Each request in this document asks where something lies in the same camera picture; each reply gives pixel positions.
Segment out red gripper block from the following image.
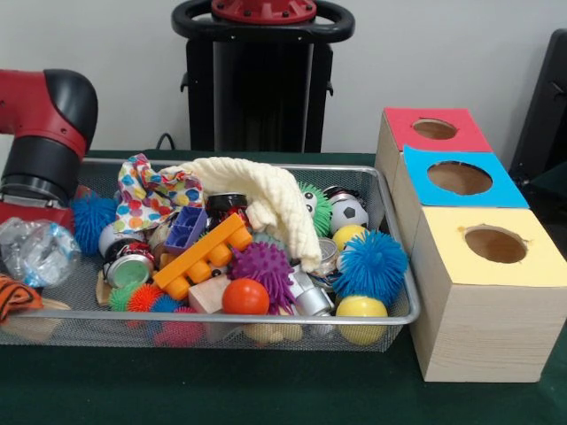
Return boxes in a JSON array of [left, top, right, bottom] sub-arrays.
[[0, 197, 76, 234]]

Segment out clear plastic packet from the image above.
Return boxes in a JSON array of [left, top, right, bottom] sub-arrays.
[[0, 217, 82, 290]]

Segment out colourful patterned cloth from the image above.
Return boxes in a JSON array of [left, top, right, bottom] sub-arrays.
[[113, 152, 206, 236]]

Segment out orange toy building block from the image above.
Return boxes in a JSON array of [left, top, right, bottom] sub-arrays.
[[152, 212, 254, 301]]

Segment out cream knitted cloth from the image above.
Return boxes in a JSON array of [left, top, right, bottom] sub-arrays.
[[159, 156, 323, 271]]

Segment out shallow clear mesh bin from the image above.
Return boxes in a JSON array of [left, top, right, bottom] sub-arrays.
[[0, 158, 423, 353]]

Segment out wooden box with three holes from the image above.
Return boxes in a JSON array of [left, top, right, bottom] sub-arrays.
[[376, 107, 567, 383]]

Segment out small blue spiky ball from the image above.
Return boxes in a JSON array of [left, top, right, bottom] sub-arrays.
[[71, 192, 119, 258]]

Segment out orange tiger striped toy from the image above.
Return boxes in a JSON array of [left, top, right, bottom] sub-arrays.
[[0, 273, 44, 325]]

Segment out flat wooden block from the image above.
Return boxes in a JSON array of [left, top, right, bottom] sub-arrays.
[[0, 297, 72, 344]]

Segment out dark metal can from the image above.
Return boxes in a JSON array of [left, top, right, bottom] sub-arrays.
[[104, 241, 157, 290]]

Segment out purple toy building block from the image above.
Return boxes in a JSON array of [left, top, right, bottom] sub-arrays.
[[165, 205, 210, 256]]

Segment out orange ball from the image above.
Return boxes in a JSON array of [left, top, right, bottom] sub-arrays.
[[221, 279, 270, 316]]

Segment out purple spiky ball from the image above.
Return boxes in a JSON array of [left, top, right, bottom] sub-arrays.
[[229, 241, 296, 311]]

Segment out dark green table cloth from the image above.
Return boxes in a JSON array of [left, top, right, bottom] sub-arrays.
[[0, 149, 567, 425]]

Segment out small soccer ball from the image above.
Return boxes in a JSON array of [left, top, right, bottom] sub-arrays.
[[328, 193, 371, 234]]

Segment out large blue spiky ball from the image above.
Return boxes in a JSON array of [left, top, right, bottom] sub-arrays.
[[335, 230, 410, 307]]

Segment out yellow ball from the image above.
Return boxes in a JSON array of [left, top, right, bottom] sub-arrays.
[[337, 295, 391, 346]]

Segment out black chair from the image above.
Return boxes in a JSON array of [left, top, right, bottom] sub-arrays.
[[512, 29, 567, 187]]

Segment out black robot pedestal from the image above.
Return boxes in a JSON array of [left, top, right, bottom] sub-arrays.
[[171, 0, 357, 153]]

